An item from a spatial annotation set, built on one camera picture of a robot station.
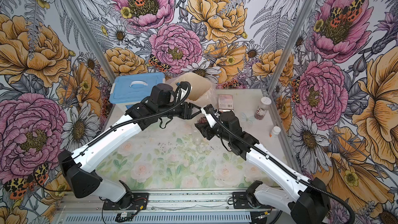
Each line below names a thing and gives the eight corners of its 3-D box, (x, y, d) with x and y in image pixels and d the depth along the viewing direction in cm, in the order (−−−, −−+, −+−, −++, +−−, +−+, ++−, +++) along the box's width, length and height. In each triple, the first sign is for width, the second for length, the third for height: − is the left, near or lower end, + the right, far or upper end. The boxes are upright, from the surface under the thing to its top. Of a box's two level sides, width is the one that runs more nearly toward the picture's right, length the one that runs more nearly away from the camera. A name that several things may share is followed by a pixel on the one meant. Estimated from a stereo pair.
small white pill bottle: (269, 137, 98) (273, 130, 92) (271, 132, 101) (275, 125, 95) (274, 140, 97) (279, 133, 91) (276, 134, 100) (281, 127, 94)
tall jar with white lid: (255, 120, 107) (262, 104, 94) (253, 113, 111) (259, 96, 98) (264, 120, 107) (272, 104, 94) (262, 113, 111) (270, 96, 98)
